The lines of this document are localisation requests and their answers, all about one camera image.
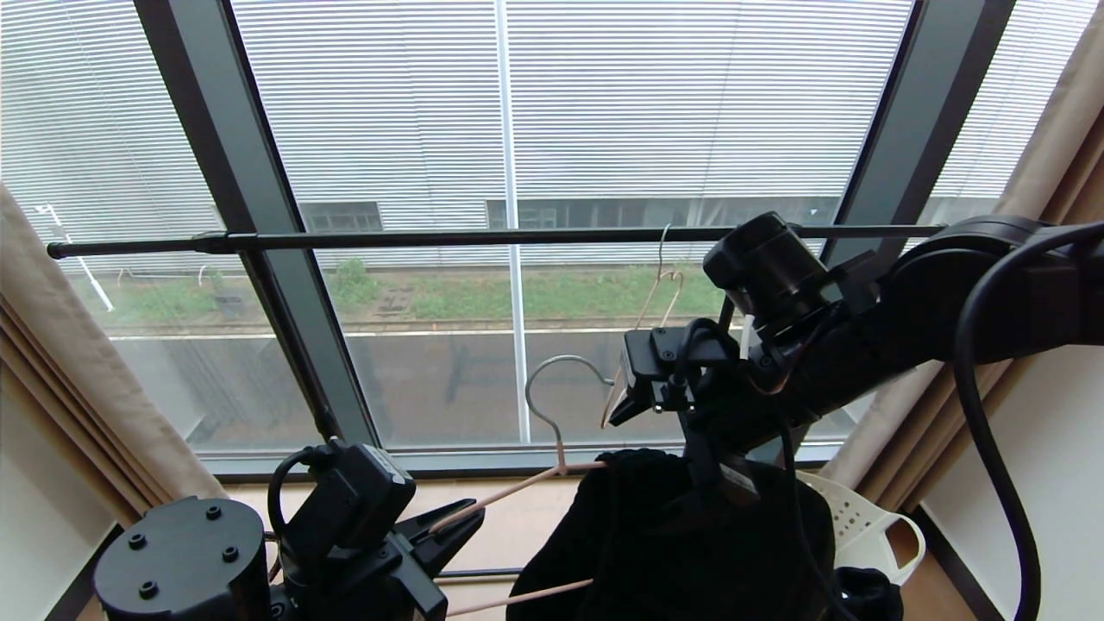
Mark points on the black clothes rack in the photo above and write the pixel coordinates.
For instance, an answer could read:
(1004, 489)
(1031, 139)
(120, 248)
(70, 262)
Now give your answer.
(431, 238)

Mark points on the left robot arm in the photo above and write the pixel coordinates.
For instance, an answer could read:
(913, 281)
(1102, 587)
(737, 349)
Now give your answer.
(181, 561)

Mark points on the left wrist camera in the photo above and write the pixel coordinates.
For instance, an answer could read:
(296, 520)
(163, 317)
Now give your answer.
(362, 492)

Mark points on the window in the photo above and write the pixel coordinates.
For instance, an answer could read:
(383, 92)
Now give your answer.
(216, 172)

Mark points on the black garment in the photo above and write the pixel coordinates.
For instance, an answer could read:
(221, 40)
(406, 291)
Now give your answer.
(655, 552)
(871, 595)

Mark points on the beige curtain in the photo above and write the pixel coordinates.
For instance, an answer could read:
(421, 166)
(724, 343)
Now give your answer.
(69, 388)
(1052, 129)

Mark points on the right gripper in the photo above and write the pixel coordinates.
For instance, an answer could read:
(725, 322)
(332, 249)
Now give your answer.
(733, 431)

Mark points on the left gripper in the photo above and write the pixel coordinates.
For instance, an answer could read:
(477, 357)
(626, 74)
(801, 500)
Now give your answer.
(379, 586)

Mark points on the pink clothes hanger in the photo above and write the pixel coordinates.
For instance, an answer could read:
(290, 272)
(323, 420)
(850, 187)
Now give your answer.
(492, 500)
(664, 285)

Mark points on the white laundry basket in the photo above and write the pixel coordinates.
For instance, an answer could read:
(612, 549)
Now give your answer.
(862, 526)

